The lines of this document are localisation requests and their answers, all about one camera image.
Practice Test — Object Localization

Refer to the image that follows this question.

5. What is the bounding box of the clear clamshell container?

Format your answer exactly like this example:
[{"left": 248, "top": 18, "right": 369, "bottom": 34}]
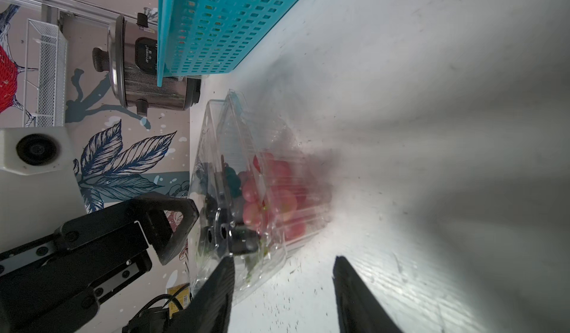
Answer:
[{"left": 187, "top": 91, "right": 332, "bottom": 300}]

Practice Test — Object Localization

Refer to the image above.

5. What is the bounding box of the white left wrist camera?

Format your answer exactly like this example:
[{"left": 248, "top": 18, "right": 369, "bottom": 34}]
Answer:
[{"left": 1, "top": 127, "right": 86, "bottom": 252}]

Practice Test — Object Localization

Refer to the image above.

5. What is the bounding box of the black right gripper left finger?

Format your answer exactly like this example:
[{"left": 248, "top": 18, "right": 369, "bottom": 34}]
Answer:
[{"left": 175, "top": 257, "right": 235, "bottom": 332}]

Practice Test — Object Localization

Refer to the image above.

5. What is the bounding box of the stainless steel rice cooker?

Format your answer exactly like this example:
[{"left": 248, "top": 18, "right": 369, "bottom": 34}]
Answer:
[{"left": 92, "top": 13, "right": 201, "bottom": 117}]

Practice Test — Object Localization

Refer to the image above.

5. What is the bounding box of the teal plastic basket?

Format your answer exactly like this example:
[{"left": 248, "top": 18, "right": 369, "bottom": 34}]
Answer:
[{"left": 157, "top": 0, "right": 299, "bottom": 86}]

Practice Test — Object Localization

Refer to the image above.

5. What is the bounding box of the white wire shelf basket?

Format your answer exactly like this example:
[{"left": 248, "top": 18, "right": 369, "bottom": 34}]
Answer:
[{"left": 22, "top": 19, "right": 68, "bottom": 127}]

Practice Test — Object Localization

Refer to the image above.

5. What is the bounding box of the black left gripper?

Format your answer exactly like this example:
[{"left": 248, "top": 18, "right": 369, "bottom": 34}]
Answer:
[{"left": 1, "top": 193, "right": 199, "bottom": 332}]

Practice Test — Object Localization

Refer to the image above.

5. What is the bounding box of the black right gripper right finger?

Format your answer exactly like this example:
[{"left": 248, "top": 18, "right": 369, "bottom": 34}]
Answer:
[{"left": 333, "top": 257, "right": 402, "bottom": 333}]

